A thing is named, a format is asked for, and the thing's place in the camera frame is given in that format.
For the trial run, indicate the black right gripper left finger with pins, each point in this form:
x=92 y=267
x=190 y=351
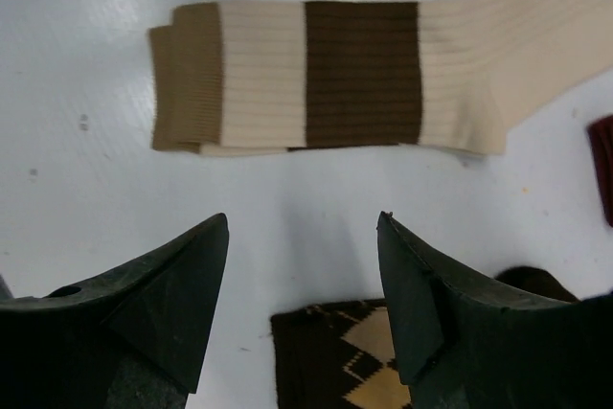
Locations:
x=134 y=336

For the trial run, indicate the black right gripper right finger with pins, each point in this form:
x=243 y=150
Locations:
x=465 y=340

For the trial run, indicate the cream brown striped sock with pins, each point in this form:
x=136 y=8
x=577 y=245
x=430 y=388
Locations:
x=261 y=77

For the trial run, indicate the brown argyle sock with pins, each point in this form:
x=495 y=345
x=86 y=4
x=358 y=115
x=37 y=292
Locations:
x=338 y=355

